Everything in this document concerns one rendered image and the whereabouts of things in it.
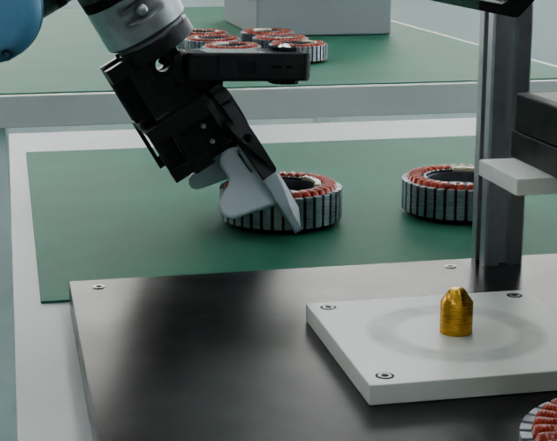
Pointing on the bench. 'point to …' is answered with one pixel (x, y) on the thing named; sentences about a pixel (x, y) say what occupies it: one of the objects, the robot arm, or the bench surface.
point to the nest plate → (446, 347)
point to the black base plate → (277, 354)
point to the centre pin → (456, 313)
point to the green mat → (338, 232)
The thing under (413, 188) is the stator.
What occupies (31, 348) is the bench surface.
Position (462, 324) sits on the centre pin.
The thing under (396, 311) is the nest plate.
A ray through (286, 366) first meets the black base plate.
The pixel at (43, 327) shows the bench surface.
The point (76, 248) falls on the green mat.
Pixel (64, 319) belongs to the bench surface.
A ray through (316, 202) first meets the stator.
